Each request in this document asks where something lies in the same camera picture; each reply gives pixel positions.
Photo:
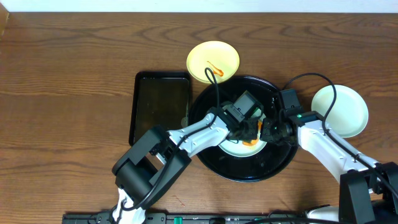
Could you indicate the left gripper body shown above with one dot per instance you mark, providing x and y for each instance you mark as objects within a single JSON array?
[{"x": 246, "y": 131}]

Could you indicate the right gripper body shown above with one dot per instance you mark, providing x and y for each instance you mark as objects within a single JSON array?
[{"x": 272, "y": 132}]

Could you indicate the green orange scrubbing sponge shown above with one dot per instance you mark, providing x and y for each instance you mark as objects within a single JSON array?
[{"x": 253, "y": 140}]

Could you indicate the light green plate front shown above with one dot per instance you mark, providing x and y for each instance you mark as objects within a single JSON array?
[{"x": 245, "y": 149}]

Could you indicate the light green plate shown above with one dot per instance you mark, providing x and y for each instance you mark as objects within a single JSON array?
[
  {"x": 348, "y": 116},
  {"x": 245, "y": 149}
]

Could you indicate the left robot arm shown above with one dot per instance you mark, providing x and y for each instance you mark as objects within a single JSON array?
[{"x": 154, "y": 162}]

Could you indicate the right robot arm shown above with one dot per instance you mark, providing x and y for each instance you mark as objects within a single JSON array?
[{"x": 368, "y": 189}]

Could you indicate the black round serving tray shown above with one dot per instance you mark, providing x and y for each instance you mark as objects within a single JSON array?
[{"x": 268, "y": 159}]

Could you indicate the yellow dirty plate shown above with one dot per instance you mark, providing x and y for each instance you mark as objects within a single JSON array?
[{"x": 221, "y": 58}]

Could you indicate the black rectangular water tray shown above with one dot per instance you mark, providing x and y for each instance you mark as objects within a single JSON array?
[{"x": 160, "y": 98}]

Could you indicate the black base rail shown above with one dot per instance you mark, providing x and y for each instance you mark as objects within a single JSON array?
[{"x": 162, "y": 218}]

